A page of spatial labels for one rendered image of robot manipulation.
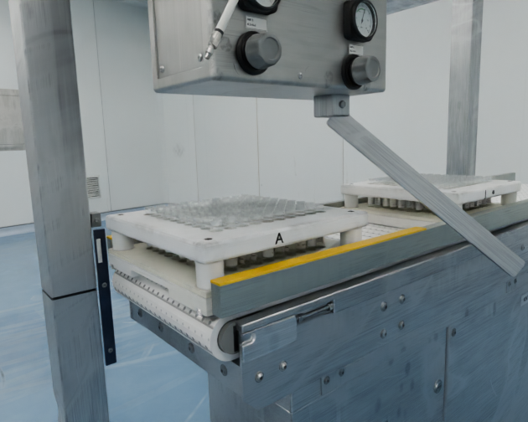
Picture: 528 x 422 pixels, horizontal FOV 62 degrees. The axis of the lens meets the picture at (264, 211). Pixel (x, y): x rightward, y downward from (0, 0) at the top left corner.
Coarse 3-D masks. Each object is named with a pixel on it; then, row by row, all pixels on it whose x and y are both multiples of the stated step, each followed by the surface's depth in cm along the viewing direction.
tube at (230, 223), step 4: (224, 220) 47; (228, 220) 46; (232, 220) 47; (224, 224) 47; (228, 224) 46; (232, 224) 47; (224, 228) 47; (228, 228) 47; (232, 228) 47; (228, 260) 47; (232, 260) 47; (236, 260) 47; (228, 264) 47; (232, 264) 47; (236, 264) 48; (228, 268) 47; (232, 268) 47; (236, 268) 48
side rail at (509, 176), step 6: (498, 174) 137; (504, 174) 137; (510, 174) 140; (510, 180) 140; (360, 198) 94; (366, 198) 95; (324, 204) 87; (330, 204) 88; (336, 204) 89; (342, 204) 90; (108, 240) 61; (138, 240) 63; (108, 246) 61; (108, 252) 62
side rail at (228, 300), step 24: (480, 216) 70; (504, 216) 76; (408, 240) 58; (432, 240) 62; (456, 240) 66; (312, 264) 47; (336, 264) 49; (360, 264) 52; (384, 264) 55; (216, 288) 40; (240, 288) 41; (264, 288) 43; (288, 288) 45; (312, 288) 47; (216, 312) 41
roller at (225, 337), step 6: (228, 324) 42; (234, 324) 42; (222, 330) 42; (228, 330) 42; (234, 330) 42; (222, 336) 42; (228, 336) 42; (234, 336) 42; (222, 342) 42; (228, 342) 42; (234, 342) 43; (222, 348) 42; (228, 348) 42; (234, 348) 43
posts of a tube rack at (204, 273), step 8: (112, 232) 58; (344, 232) 55; (352, 232) 55; (360, 232) 55; (112, 240) 58; (120, 240) 58; (128, 240) 58; (344, 240) 55; (352, 240) 55; (360, 240) 55; (120, 248) 58; (128, 248) 58; (200, 264) 41; (208, 264) 41; (216, 264) 41; (200, 272) 42; (208, 272) 41; (216, 272) 42; (200, 280) 42; (208, 280) 41; (200, 288) 42; (208, 288) 42
